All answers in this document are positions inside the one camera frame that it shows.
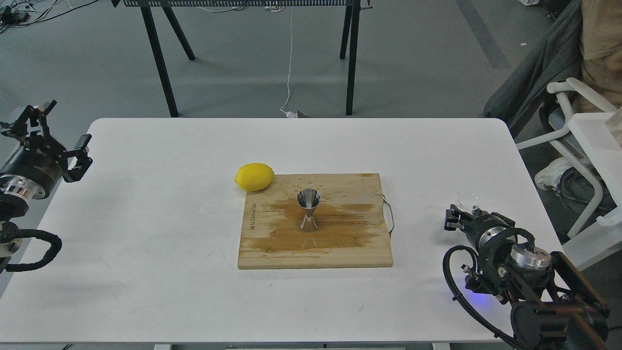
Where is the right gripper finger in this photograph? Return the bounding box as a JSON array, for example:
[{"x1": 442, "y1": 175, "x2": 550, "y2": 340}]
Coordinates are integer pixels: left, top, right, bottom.
[
  {"x1": 444, "y1": 204, "x2": 479, "y2": 233},
  {"x1": 474, "y1": 209, "x2": 516, "y2": 227}
]

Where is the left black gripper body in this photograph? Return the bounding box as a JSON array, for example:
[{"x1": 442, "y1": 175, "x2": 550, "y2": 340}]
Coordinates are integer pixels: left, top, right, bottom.
[{"x1": 1, "y1": 146, "x2": 66, "y2": 201}]

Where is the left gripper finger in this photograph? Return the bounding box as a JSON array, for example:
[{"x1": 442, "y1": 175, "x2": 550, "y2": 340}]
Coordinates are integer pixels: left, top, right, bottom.
[
  {"x1": 1, "y1": 100, "x2": 57, "y2": 155},
  {"x1": 61, "y1": 134, "x2": 93, "y2": 182}
]

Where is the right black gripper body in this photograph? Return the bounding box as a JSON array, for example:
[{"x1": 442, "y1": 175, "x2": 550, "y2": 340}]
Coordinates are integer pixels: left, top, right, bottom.
[{"x1": 465, "y1": 221, "x2": 515, "y2": 252}]

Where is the steel double jigger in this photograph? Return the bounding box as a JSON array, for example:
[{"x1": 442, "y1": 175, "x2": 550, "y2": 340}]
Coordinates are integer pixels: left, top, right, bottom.
[{"x1": 297, "y1": 188, "x2": 321, "y2": 233}]

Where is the small clear measuring cup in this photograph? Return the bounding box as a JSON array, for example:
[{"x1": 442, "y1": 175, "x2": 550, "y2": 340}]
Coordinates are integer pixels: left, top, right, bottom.
[{"x1": 456, "y1": 191, "x2": 481, "y2": 212}]

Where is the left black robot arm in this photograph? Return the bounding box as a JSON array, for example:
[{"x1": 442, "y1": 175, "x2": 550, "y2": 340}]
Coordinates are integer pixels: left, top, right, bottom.
[{"x1": 0, "y1": 100, "x2": 93, "y2": 272}]

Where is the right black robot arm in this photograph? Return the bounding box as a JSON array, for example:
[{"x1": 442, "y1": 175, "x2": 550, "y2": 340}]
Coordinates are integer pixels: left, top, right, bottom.
[{"x1": 442, "y1": 204, "x2": 609, "y2": 350}]

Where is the bamboo cutting board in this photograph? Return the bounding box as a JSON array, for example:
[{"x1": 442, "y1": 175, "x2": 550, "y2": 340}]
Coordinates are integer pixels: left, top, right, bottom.
[{"x1": 238, "y1": 173, "x2": 393, "y2": 269}]

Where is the grey office chair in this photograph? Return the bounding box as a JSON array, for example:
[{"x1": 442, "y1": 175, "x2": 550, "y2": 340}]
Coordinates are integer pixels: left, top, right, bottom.
[{"x1": 516, "y1": 78, "x2": 618, "y2": 239}]

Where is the yellow lemon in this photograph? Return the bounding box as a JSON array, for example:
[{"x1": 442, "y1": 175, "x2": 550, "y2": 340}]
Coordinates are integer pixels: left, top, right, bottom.
[{"x1": 234, "y1": 162, "x2": 274, "y2": 192}]

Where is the person in grey clothes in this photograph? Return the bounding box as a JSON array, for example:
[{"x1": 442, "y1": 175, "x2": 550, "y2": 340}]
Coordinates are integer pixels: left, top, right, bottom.
[{"x1": 481, "y1": 0, "x2": 622, "y2": 210}]

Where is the white hanging cable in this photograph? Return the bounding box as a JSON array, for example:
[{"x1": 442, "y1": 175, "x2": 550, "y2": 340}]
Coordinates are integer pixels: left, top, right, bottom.
[{"x1": 279, "y1": 7, "x2": 298, "y2": 118}]

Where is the black metal frame table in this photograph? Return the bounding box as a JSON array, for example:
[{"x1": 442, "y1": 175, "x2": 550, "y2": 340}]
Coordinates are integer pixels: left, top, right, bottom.
[{"x1": 112, "y1": 0, "x2": 365, "y2": 118}]

